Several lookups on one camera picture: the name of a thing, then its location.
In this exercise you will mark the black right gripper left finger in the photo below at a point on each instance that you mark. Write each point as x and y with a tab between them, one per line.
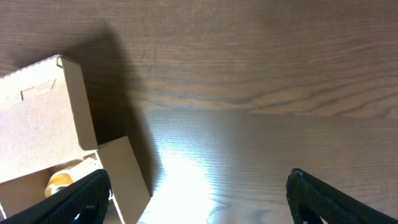
83	202

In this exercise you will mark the yellow sticky note pad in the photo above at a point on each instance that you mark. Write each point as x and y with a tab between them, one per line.
83	169

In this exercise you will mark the small yellow tape roll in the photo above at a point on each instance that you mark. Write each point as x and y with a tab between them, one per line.
57	183

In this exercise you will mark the cardboard box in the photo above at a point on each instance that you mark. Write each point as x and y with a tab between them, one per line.
46	126

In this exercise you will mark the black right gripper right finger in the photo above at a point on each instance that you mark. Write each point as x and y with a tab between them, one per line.
313	201

